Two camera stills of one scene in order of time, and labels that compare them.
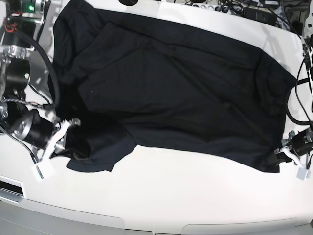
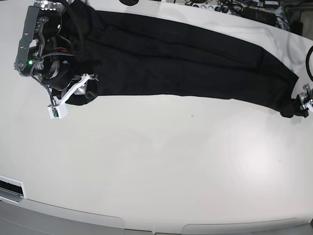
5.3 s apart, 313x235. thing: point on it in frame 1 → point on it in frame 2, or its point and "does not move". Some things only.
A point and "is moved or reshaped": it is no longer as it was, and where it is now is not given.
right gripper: (301, 143) → (306, 98)
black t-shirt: (118, 79) is moved or reshaped
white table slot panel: (11, 189) does not move
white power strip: (205, 6) does not move
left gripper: (38, 131) → (57, 71)
